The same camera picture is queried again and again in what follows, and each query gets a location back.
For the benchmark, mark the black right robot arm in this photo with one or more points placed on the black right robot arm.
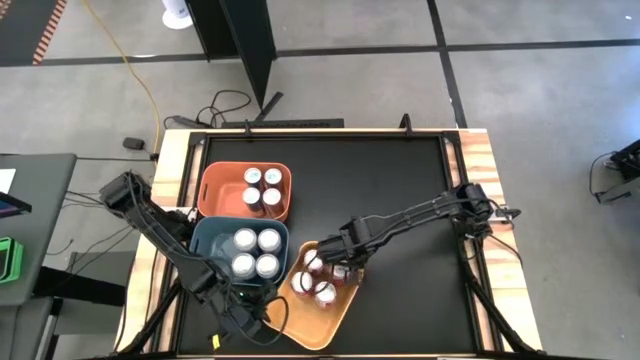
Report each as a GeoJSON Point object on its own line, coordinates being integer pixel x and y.
{"type": "Point", "coordinates": [425, 210]}

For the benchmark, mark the black table clamp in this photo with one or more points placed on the black table clamp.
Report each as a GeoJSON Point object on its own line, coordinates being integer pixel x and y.
{"type": "Point", "coordinates": [406, 125]}
{"type": "Point", "coordinates": [246, 127]}

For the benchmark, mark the long black power strip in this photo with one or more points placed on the long black power strip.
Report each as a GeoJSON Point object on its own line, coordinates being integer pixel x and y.
{"type": "Point", "coordinates": [282, 123]}

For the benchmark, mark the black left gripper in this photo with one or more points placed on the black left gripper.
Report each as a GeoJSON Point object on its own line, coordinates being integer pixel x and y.
{"type": "Point", "coordinates": [245, 317]}

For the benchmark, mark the white paper sheet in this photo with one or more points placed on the white paper sheet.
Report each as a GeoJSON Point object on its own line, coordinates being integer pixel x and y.
{"type": "Point", "coordinates": [6, 180]}

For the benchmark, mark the black standing panel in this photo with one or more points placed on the black standing panel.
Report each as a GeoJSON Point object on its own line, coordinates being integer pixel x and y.
{"type": "Point", "coordinates": [235, 40]}

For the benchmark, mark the black flat panel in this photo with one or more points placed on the black flat panel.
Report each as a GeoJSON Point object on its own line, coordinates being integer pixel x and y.
{"type": "Point", "coordinates": [75, 287]}

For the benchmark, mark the silver soda can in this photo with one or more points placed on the silver soda can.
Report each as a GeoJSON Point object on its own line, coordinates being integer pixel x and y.
{"type": "Point", "coordinates": [267, 266]}
{"type": "Point", "coordinates": [245, 239]}
{"type": "Point", "coordinates": [269, 240]}
{"type": "Point", "coordinates": [243, 265]}

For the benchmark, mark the dark tablet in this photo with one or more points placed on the dark tablet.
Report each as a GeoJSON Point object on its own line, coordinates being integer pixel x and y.
{"type": "Point", "coordinates": [12, 205]}

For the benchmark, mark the blue-grey plastic bin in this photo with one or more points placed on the blue-grey plastic bin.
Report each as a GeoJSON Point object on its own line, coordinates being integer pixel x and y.
{"type": "Point", "coordinates": [215, 250]}

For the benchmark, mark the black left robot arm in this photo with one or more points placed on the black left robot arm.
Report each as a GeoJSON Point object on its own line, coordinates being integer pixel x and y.
{"type": "Point", "coordinates": [160, 235]}

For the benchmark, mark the black equipment stand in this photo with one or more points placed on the black equipment stand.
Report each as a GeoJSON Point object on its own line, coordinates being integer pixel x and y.
{"type": "Point", "coordinates": [625, 170]}

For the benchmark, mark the green case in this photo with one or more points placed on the green case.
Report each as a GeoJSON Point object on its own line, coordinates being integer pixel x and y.
{"type": "Point", "coordinates": [10, 260]}

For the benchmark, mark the orange plastic bin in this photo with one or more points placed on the orange plastic bin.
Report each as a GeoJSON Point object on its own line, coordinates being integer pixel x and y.
{"type": "Point", "coordinates": [225, 195]}

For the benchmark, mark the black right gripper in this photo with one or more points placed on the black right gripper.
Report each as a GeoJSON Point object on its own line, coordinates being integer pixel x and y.
{"type": "Point", "coordinates": [340, 250]}

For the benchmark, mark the yellow plastic bin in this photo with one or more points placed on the yellow plastic bin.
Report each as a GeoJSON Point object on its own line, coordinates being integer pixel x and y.
{"type": "Point", "coordinates": [310, 325]}

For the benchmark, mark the white round base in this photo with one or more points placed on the white round base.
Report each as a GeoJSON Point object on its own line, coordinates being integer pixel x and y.
{"type": "Point", "coordinates": [175, 15]}

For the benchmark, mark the grey desk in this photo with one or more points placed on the grey desk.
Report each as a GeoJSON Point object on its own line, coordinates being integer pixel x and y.
{"type": "Point", "coordinates": [40, 225]}

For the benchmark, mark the black orange-striped mat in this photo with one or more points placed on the black orange-striped mat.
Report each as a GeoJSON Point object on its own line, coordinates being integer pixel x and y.
{"type": "Point", "coordinates": [25, 30]}

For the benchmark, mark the black power adapter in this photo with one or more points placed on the black power adapter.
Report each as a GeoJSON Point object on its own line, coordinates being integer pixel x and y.
{"type": "Point", "coordinates": [133, 143]}

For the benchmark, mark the black gantry strut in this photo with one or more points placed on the black gantry strut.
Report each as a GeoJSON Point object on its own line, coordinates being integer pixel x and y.
{"type": "Point", "coordinates": [495, 315]}
{"type": "Point", "coordinates": [150, 320]}

